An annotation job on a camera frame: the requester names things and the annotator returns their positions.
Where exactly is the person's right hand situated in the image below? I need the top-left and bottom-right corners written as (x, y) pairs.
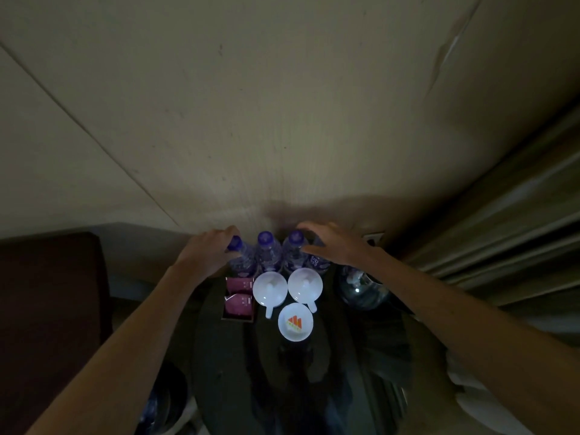
top-left (297, 221), bottom-right (378, 270)

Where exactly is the person's left hand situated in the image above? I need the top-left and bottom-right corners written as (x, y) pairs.
top-left (174, 225), bottom-right (241, 286)

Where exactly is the purple-capped water bottle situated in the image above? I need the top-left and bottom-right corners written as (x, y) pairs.
top-left (306, 237), bottom-right (332, 275)
top-left (256, 231), bottom-right (284, 273)
top-left (282, 229), bottom-right (310, 273)
top-left (226, 235), bottom-right (257, 278)

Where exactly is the person's left forearm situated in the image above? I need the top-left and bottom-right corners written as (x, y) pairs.
top-left (25, 265), bottom-right (201, 435)

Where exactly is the person's right forearm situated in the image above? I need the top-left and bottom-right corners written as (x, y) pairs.
top-left (362, 247), bottom-right (580, 435)

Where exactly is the dark sachet holder box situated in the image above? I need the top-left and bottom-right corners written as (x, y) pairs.
top-left (221, 275), bottom-right (257, 323)

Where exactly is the white ashtray with orange logo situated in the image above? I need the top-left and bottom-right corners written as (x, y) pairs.
top-left (277, 302), bottom-right (314, 343)

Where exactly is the dark waste bin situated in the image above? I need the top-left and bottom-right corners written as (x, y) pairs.
top-left (135, 360), bottom-right (198, 435)

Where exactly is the dark red armchair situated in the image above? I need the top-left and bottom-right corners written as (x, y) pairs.
top-left (0, 232), bottom-right (113, 435)

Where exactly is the grey curtain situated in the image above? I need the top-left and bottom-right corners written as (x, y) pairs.
top-left (399, 99), bottom-right (580, 308)

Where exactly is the white cloth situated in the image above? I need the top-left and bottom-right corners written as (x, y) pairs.
top-left (446, 349), bottom-right (537, 435)

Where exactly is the white handled cup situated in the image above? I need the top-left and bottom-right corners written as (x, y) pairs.
top-left (252, 272), bottom-right (289, 320)
top-left (288, 267), bottom-right (324, 314)

